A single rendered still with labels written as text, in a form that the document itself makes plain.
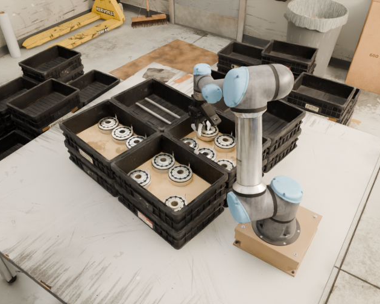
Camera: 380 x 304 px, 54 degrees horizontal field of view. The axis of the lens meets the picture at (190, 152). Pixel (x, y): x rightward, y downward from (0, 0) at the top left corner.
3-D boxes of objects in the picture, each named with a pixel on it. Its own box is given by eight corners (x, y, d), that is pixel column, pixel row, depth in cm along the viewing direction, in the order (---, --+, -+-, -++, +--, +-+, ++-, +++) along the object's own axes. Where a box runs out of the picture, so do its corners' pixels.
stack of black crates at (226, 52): (267, 84, 348) (272, 51, 326) (253, 99, 330) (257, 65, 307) (230, 73, 365) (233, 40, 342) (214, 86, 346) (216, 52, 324)
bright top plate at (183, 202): (192, 206, 145) (192, 205, 144) (172, 219, 140) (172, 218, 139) (177, 192, 150) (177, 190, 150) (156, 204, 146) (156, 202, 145)
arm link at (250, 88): (277, 223, 129) (280, 65, 110) (237, 233, 126) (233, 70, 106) (261, 207, 140) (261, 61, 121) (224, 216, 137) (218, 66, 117)
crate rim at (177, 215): (229, 178, 149) (230, 174, 148) (177, 221, 133) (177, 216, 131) (161, 135, 170) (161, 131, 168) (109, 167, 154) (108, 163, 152)
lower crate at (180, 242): (226, 211, 163) (228, 192, 155) (178, 253, 147) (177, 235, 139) (164, 167, 184) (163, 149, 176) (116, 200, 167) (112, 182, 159)
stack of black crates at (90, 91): (100, 103, 325) (93, 68, 303) (126, 114, 313) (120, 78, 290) (65, 126, 300) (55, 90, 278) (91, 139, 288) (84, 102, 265)
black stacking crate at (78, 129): (162, 151, 176) (161, 132, 169) (112, 183, 160) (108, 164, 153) (111, 117, 197) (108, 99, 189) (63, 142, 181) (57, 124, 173)
